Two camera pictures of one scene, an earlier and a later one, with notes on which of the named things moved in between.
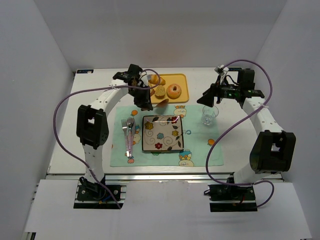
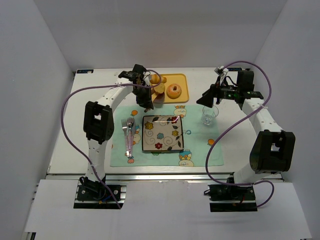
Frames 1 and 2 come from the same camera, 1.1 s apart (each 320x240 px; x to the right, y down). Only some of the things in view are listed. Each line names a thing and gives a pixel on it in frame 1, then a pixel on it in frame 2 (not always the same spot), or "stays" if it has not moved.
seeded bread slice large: (152, 91) -> (159, 98)
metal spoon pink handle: (129, 125) stays
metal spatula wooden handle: (162, 104) -> (160, 98)
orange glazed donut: (173, 94) stays
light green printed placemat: (197, 138) stays
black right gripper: (215, 92) stays
